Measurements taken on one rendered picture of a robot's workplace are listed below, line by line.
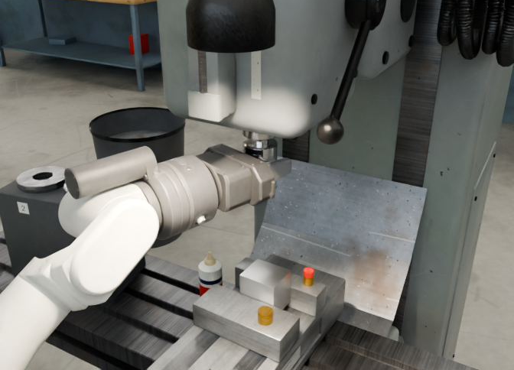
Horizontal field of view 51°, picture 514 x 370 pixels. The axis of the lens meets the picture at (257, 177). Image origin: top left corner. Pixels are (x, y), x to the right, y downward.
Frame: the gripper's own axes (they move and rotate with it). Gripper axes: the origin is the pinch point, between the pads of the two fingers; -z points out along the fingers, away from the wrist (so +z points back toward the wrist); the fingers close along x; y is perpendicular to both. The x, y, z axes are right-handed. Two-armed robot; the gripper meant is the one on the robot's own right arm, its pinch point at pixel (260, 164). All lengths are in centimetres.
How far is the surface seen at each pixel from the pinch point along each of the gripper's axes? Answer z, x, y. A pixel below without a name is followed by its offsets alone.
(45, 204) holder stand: 17.2, 35.2, 13.9
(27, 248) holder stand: 20, 41, 24
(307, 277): -5.8, -4.7, 19.0
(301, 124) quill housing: 4.5, -11.4, -9.9
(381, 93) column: -36.8, 6.3, -1.7
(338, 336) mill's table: -10.9, -7.8, 31.5
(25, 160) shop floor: -75, 320, 123
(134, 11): -227, 411, 44
